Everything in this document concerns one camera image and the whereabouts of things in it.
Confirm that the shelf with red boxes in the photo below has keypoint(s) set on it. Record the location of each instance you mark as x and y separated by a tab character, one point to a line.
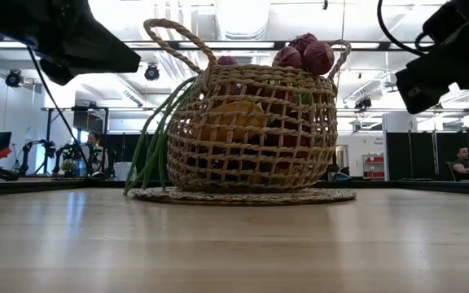
375	166

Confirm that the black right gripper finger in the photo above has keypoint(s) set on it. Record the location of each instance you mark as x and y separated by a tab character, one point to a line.
426	89

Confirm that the bunch of purple grapes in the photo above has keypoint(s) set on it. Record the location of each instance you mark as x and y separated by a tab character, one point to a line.
318	57

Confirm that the blue object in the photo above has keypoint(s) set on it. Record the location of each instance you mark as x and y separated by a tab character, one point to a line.
340	176

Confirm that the large orange oval fruit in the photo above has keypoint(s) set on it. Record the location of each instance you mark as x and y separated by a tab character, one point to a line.
234	112

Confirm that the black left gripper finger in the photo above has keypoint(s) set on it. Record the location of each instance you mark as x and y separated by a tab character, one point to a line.
96	53

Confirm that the round woven placemat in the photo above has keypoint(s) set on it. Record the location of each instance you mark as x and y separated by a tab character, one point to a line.
320	196

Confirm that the person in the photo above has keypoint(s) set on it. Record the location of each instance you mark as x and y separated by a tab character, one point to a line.
94	138
462	154

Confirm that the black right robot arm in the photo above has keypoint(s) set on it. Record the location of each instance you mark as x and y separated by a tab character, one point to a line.
462	20

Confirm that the black partition wall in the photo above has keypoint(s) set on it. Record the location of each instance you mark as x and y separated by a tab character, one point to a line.
422	154

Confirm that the white square pillar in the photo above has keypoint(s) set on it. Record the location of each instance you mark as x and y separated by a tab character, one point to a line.
399	122

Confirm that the black ceiling spotlight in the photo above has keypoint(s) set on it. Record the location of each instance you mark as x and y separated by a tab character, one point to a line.
152	72
363	102
13	78

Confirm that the black grape bunch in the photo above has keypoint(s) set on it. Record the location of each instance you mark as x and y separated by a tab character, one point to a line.
218	164

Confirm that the green leek bunch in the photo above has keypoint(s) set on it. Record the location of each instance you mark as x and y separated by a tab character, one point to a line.
153	150

